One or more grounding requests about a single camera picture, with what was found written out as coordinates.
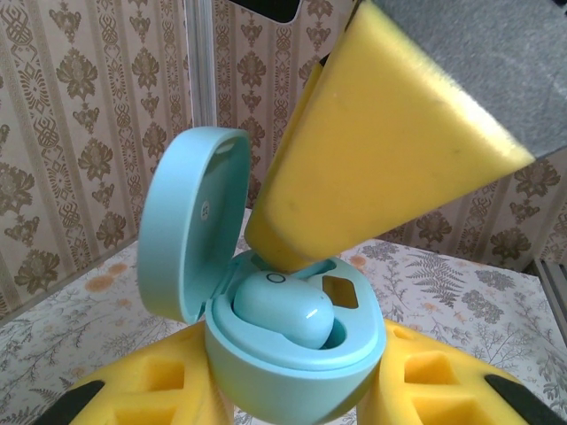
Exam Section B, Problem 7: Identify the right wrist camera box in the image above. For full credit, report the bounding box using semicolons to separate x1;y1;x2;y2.
229;0;303;24

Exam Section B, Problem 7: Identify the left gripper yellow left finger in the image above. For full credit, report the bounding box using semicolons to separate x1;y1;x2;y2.
56;321;232;425

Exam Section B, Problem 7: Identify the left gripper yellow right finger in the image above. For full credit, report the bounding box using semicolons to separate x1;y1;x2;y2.
361;317;567;425

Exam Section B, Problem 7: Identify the aluminium frame profile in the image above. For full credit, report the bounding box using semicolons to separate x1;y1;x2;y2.
185;0;219;132
533;259;567;313

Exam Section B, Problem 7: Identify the blue earbud charging case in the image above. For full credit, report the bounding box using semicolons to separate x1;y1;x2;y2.
136;126;387;425

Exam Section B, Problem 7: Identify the blue earbud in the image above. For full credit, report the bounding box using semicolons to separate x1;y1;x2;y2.
231;271;337;352

